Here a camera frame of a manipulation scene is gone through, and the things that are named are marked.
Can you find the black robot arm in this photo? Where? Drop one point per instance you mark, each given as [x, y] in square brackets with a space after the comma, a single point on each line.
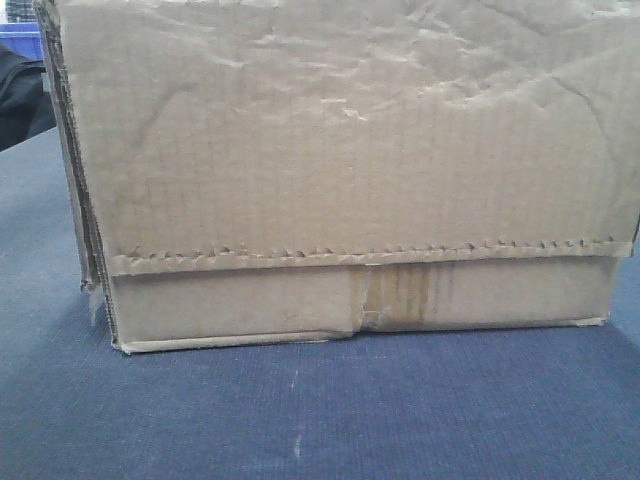
[26, 108]

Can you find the worn cardboard box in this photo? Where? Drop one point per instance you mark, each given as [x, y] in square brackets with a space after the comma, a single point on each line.
[248, 172]

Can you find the blue plastic crate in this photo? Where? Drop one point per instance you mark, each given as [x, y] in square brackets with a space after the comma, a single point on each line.
[21, 50]

